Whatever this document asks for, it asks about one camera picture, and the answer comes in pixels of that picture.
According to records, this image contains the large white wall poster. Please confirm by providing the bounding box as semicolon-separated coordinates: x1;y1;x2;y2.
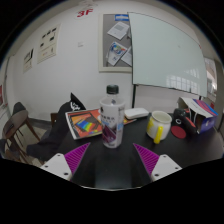
36;23;62;64

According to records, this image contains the white paper bag, colourful print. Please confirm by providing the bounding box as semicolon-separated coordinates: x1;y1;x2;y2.
178;96;219;135

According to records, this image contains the colourful printed magazine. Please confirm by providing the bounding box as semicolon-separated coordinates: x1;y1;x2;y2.
65;108;138;140

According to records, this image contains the small white wall poster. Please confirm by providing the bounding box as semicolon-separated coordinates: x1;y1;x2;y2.
22;48;35;74

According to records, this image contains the black whiteboard stand pole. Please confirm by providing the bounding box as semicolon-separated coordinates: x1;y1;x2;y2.
131;83;138;109

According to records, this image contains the grey notice board with papers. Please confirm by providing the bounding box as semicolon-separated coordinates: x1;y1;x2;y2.
98;13;133;73

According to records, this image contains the white mug with yellow handle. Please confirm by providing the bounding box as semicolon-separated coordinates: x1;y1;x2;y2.
145;110;173;145

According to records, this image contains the large white whiteboard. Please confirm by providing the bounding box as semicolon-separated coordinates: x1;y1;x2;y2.
127;11;208;98

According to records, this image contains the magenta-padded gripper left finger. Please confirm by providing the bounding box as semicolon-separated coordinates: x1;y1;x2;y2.
39;142;92;183

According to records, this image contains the black bag with white print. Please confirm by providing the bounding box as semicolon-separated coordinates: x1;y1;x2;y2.
26;92;87;162

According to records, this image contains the round brown wooden table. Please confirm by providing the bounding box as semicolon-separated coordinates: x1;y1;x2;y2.
2;109;41;149

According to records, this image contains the black and red power tool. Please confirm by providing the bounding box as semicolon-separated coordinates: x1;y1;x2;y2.
172;107;198;134

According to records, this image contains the clear black-capped water bottle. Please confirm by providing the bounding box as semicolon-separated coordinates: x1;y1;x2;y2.
99;84;127;150

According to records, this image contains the dark chair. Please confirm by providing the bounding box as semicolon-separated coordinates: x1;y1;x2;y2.
11;101;28;116

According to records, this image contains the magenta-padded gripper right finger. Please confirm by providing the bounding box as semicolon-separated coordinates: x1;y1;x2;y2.
133;142;183;183

